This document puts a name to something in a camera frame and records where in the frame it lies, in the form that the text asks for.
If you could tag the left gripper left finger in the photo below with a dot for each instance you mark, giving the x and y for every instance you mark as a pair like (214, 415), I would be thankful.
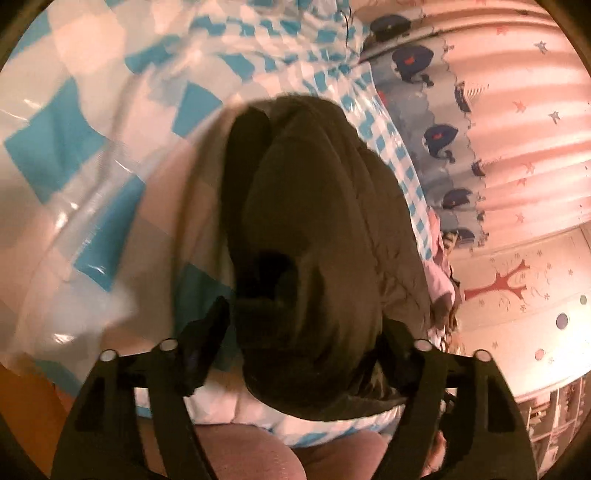
(101, 437)

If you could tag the pink purple clothes pile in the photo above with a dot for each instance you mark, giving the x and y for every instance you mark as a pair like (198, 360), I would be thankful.
(443, 288)

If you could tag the tree wall sticker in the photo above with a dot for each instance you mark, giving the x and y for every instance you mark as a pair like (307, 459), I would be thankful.
(501, 284)

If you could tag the blue white checkered bed cover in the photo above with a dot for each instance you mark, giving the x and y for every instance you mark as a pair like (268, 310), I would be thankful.
(112, 121)

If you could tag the whale pattern curtain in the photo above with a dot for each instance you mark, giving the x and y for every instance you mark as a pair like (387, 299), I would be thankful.
(493, 104)

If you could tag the dark olive puffer jacket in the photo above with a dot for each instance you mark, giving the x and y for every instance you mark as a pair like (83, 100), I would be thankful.
(325, 259)

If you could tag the pink trouser leg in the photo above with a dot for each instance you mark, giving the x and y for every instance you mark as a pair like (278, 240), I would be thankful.
(247, 452)

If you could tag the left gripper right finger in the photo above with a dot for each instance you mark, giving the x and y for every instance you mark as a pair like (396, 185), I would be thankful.
(465, 398)

